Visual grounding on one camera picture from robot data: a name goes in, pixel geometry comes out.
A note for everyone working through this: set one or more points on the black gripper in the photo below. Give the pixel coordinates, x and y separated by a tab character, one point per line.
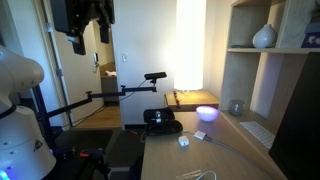
70	15

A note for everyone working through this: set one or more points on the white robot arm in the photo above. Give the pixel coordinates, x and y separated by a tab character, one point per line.
20	143

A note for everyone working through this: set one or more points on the black zipper case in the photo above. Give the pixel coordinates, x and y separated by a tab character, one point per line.
166	128

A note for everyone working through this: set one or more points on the white cloth bundle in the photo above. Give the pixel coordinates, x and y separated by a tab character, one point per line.
111	73

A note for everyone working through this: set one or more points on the grey hallway cabinet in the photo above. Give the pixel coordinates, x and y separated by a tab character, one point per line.
109	88

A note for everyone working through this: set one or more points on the black stand pole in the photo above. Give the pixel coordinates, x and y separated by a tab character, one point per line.
42	115

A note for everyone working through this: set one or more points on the tall white floor lamp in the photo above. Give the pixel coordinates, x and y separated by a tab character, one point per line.
190	43

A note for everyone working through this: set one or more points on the orange pen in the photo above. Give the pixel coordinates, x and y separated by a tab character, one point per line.
134	132

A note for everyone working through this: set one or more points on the glowing bowl lamp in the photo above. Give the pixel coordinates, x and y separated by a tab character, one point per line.
206	113

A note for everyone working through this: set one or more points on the white charger cube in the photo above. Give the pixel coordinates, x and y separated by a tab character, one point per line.
183	141

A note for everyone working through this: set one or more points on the white adapter dongle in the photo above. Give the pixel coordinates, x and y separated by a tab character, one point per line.
200	135

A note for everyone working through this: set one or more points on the dark flat shelf dish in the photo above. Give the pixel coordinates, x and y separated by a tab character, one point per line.
241	46

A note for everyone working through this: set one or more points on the wooden shelf unit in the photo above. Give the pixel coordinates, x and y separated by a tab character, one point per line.
240	76

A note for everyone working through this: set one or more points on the round glass jar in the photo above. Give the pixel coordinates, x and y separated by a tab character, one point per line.
236	108

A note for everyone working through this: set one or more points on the white ceramic vase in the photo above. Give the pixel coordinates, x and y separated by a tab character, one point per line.
265	36

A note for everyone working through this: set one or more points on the white keyboard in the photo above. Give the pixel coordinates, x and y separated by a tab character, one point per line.
258	133

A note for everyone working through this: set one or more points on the blue printed box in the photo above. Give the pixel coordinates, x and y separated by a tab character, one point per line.
311	40

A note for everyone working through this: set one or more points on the black monitor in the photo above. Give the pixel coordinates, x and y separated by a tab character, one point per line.
300	133

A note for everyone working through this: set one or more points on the wall intercom handset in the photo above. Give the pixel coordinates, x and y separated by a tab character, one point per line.
96	60

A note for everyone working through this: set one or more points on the white wall light switch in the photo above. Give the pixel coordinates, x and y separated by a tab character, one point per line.
124	57

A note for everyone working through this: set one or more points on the black stereo camera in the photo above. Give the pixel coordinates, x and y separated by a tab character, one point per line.
155	75

